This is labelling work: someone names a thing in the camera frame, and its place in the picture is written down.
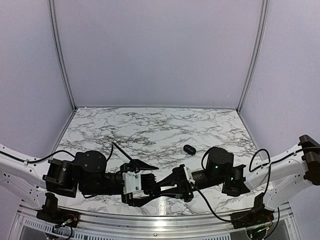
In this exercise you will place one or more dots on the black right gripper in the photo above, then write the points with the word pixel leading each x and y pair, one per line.
pixel 180 178

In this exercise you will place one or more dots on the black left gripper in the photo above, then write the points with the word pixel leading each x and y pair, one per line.
pixel 138 201

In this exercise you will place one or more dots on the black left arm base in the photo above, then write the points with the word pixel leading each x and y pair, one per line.
pixel 50 212

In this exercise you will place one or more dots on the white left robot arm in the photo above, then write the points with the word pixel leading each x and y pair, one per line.
pixel 36 180

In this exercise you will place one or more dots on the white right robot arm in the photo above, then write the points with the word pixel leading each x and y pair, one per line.
pixel 283 175

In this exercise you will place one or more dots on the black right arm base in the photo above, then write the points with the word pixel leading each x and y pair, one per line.
pixel 258 214

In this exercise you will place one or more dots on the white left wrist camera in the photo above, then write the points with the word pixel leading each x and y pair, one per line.
pixel 132 182

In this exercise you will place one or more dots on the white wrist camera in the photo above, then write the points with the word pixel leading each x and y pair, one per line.
pixel 188 175
pixel 132 182

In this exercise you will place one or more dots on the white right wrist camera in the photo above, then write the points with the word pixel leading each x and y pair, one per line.
pixel 188 175

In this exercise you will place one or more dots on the aluminium front rail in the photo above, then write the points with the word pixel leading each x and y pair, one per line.
pixel 103 226

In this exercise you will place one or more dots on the left aluminium corner post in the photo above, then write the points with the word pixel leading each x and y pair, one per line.
pixel 59 54

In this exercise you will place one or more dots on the aluminium corner post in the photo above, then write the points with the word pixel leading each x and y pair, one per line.
pixel 59 54
pixel 255 54

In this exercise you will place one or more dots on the right aluminium corner post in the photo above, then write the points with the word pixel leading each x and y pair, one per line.
pixel 255 54

